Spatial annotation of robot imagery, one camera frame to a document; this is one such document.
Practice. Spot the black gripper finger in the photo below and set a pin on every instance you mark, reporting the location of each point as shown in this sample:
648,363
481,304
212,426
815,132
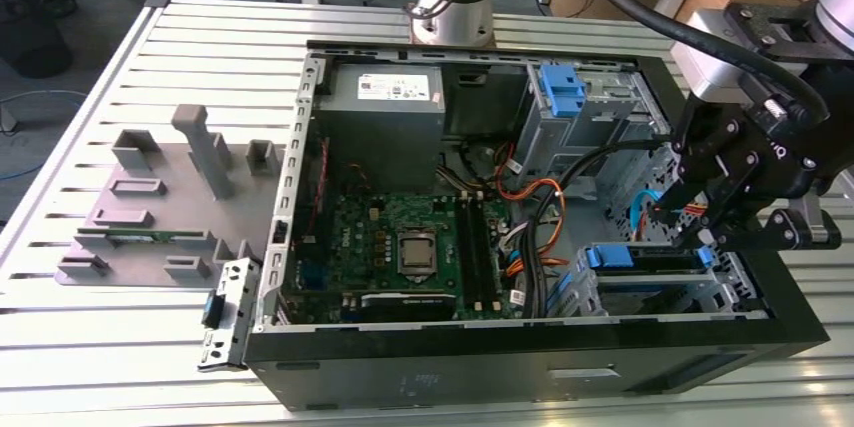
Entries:
700,142
767,232

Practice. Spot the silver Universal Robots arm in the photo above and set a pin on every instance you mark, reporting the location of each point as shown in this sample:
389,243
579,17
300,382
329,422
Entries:
460,17

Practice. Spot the blue drive bay latch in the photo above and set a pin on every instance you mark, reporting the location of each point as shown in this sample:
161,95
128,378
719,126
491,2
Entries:
563,92

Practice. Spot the black RAM slot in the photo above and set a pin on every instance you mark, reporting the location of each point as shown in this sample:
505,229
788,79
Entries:
487,252
469,252

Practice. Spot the silver CPU in socket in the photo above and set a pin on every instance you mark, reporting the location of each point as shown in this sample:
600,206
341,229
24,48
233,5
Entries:
416,252

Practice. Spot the grey power supply unit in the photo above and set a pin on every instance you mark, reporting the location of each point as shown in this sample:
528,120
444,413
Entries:
373,147

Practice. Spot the black PC case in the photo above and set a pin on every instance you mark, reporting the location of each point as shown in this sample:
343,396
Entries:
467,367

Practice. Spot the green motherboard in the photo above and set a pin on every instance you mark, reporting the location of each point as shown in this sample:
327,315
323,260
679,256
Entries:
360,227

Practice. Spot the black graphics card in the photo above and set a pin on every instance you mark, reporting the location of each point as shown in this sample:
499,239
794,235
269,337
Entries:
407,304

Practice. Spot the grey parts rack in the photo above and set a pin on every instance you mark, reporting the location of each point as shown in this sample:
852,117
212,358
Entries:
186,217

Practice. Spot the green RAM stick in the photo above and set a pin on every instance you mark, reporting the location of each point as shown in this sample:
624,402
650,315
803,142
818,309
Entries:
140,236

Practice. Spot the black mesh waste bin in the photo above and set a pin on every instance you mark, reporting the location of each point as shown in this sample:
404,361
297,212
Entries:
33,47

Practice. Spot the white floor box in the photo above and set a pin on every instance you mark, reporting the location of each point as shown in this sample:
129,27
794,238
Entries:
8,119

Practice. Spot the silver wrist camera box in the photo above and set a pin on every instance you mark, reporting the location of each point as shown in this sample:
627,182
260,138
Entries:
707,72

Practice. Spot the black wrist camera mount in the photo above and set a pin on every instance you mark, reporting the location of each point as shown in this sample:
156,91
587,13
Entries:
754,27

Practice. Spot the metal expansion slot bracket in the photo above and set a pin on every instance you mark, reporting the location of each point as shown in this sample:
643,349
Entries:
233,292

